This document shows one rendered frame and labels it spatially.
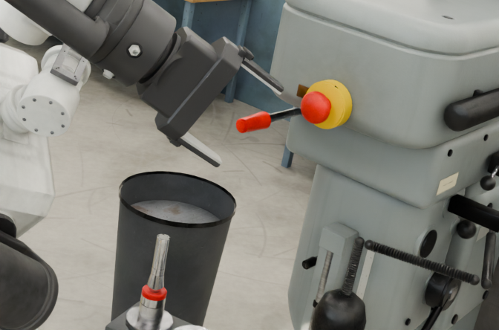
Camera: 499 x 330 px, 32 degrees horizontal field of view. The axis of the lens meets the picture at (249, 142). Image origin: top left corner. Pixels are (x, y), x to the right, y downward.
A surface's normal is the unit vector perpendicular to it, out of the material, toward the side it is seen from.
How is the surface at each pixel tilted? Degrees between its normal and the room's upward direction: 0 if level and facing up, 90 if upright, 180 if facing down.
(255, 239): 0
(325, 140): 90
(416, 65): 90
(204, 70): 90
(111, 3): 46
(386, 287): 90
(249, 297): 0
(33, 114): 111
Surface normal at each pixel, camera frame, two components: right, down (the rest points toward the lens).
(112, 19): 0.38, 0.17
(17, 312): 0.52, 0.63
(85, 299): 0.18, -0.92
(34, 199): 0.72, 0.27
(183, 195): -0.08, 0.27
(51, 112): -0.11, 0.65
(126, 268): -0.69, 0.19
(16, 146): 0.76, -0.42
